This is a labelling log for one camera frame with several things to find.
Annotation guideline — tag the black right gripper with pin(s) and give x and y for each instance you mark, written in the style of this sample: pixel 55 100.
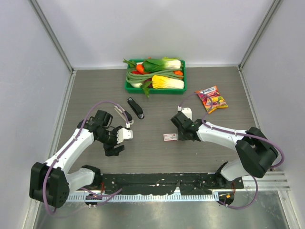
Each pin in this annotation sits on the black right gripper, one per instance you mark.
pixel 180 137

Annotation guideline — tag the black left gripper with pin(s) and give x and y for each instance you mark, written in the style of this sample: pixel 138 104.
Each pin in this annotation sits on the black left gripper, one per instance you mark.
pixel 109 149

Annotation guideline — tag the black deli stapler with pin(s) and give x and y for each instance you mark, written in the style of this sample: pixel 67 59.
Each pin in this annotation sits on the black deli stapler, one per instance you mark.
pixel 136 108

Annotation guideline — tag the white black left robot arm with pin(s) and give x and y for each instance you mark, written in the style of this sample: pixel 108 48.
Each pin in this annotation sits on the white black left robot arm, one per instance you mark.
pixel 51 182

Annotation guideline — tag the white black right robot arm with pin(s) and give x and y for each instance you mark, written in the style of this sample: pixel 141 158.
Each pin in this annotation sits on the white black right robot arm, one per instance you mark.
pixel 256 154

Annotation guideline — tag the red white staple box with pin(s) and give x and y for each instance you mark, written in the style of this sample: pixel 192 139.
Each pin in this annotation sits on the red white staple box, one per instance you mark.
pixel 170 137

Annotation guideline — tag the Fox's candy bag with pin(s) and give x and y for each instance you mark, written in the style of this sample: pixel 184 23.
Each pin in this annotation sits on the Fox's candy bag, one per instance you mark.
pixel 212 99

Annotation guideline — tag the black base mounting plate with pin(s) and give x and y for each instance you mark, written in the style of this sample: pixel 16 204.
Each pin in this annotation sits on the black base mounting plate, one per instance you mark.
pixel 166 183

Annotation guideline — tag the toy yellow napa cabbage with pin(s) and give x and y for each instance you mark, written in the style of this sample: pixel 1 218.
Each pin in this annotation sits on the toy yellow napa cabbage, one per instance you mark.
pixel 163 82

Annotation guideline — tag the green plastic tray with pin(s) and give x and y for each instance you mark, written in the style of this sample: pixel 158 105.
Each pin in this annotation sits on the green plastic tray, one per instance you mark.
pixel 146 87

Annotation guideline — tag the toy bok choy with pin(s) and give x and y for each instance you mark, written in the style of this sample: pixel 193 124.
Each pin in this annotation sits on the toy bok choy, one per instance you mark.
pixel 154 65

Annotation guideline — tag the toy green long beans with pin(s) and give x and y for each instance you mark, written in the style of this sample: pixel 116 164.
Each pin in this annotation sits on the toy green long beans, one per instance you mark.
pixel 139 78

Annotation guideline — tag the toy orange carrot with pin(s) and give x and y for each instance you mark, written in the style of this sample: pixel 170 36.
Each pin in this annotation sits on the toy orange carrot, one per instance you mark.
pixel 140 68

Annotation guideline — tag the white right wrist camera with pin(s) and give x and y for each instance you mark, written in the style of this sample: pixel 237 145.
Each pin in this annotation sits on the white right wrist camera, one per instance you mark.
pixel 186 111

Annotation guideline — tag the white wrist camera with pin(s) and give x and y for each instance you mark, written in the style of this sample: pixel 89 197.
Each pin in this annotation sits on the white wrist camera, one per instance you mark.
pixel 124 134
pixel 186 111

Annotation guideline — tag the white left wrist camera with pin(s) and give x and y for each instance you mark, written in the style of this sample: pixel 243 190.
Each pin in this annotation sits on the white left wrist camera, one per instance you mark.
pixel 124 134

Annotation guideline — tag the aluminium frame rail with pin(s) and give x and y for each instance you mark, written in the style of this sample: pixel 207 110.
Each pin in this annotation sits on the aluminium frame rail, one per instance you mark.
pixel 272 181

